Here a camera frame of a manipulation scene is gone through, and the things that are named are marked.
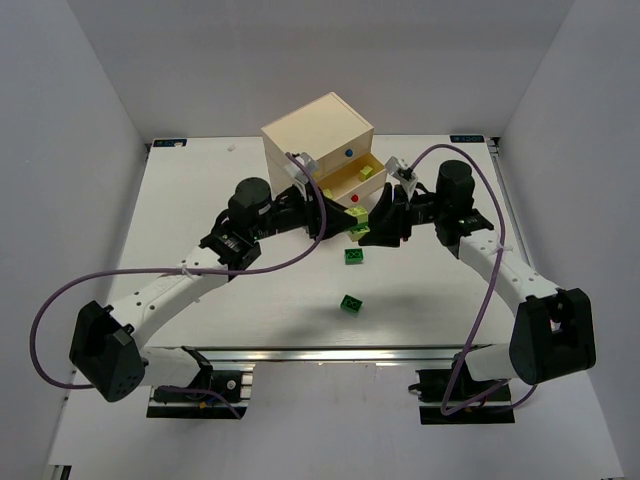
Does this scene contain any green and lime lego stack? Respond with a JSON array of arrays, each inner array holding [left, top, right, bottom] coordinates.
[[345, 206, 370, 242]]

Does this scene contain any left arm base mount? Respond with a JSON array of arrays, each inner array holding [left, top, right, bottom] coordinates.
[[143, 347, 252, 420]]

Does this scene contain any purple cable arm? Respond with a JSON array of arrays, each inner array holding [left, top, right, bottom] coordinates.
[[407, 144, 536, 416], [29, 152, 329, 420]]

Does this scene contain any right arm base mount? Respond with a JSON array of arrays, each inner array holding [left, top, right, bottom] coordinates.
[[408, 354, 515, 426]]

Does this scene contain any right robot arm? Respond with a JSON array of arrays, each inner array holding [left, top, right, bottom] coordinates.
[[359, 157, 596, 385]]

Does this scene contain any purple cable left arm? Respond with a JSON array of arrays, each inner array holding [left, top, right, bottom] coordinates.
[[29, 152, 329, 420]]

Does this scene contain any cream drawer cabinet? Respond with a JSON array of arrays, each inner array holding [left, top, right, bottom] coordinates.
[[262, 92, 374, 194]]

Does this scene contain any green lego brick front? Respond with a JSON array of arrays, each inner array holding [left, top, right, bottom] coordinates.
[[340, 295, 363, 315]]

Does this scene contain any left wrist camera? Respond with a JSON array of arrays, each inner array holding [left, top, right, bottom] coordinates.
[[285, 152, 320, 194]]

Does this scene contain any green lego brick near cabinet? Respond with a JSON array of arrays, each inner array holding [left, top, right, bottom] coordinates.
[[344, 248, 364, 265]]

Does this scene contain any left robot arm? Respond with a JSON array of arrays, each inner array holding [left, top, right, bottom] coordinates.
[[69, 177, 356, 402]]

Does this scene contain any aluminium table rail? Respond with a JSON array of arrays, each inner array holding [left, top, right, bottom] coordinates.
[[195, 345, 462, 363]]

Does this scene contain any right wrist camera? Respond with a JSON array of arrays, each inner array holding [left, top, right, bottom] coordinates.
[[384, 156, 419, 200]]

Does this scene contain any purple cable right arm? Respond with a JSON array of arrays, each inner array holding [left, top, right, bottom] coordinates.
[[407, 144, 536, 416]]

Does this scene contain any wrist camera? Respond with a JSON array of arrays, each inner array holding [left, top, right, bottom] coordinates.
[[285, 152, 320, 194], [384, 156, 419, 200]]

